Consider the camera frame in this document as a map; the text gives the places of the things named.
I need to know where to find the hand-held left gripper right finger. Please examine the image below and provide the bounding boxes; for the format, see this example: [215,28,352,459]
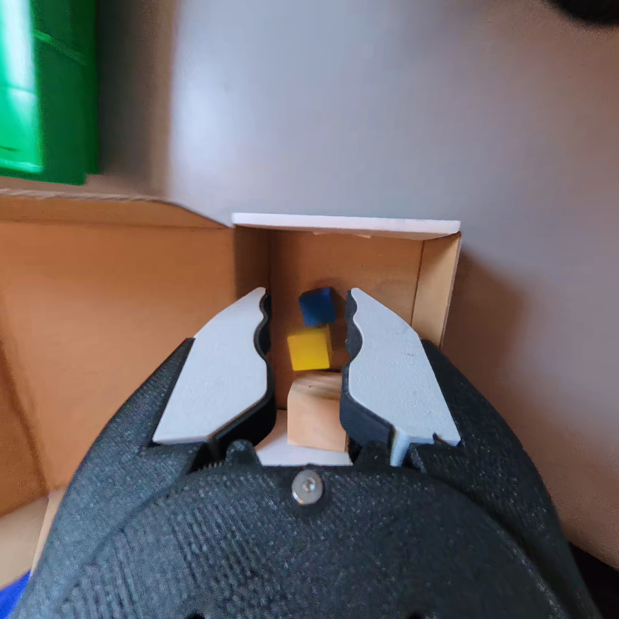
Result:
[340,288,461,468]

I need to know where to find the blue plastic bin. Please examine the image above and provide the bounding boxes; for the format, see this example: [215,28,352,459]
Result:
[0,571,32,619]

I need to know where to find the yellow wooden cube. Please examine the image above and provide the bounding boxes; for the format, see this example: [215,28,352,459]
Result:
[287,325,334,372]

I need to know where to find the blue wooden cube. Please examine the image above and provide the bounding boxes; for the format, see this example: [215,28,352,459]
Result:
[298,287,337,328]

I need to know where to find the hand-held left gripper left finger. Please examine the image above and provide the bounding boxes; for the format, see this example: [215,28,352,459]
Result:
[152,287,276,448]

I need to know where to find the plain wooden cube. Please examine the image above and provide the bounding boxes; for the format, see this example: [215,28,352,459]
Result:
[287,372,350,453]

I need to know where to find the white cardboard mailer box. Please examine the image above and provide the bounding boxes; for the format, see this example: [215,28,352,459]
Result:
[0,189,462,581]

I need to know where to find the green plastic bin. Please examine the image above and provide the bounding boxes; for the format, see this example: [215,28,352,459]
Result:
[0,0,101,186]

